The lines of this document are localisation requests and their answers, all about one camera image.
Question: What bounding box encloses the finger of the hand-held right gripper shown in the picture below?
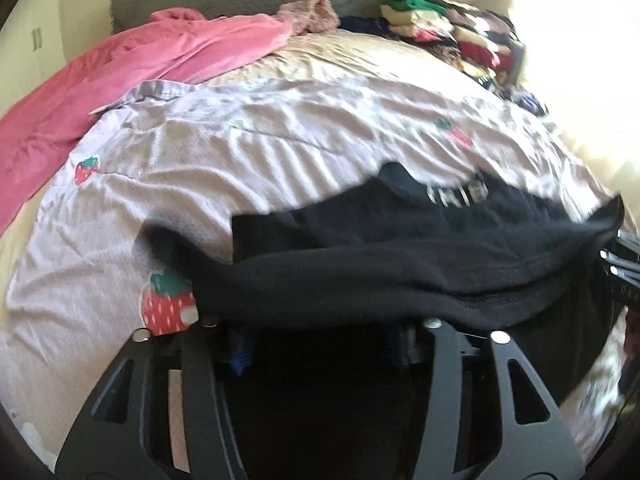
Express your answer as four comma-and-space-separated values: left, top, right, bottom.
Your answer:
599, 232, 640, 286

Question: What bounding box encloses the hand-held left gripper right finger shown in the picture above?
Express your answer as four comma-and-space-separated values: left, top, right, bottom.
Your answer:
387, 316, 587, 480

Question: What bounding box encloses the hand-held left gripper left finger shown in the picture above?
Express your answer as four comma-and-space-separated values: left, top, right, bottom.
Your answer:
55, 316, 253, 480

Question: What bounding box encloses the black sweater with orange patches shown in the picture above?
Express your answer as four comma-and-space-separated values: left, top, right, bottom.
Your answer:
144, 162, 627, 480

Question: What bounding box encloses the pile of folded clothes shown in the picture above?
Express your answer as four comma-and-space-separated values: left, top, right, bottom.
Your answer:
380, 0, 526, 98

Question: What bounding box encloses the cream curtain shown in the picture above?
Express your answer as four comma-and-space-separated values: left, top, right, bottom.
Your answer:
510, 0, 640, 196

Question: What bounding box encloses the strawberry printed lilac quilt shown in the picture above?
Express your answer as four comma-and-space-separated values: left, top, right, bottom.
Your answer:
0, 66, 626, 476

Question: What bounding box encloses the cream bed sheet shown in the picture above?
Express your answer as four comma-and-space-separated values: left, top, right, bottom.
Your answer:
200, 30, 488, 92

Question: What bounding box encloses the pink blanket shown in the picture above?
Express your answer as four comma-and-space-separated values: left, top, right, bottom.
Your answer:
0, 8, 293, 235

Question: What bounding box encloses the dark navy garment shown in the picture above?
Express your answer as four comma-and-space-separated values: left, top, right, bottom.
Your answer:
339, 14, 393, 37

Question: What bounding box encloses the pink fuzzy garment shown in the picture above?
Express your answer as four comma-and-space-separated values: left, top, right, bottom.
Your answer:
277, 0, 342, 37

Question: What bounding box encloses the cream wardrobe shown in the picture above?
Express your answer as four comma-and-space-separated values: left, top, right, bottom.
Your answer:
0, 0, 68, 121

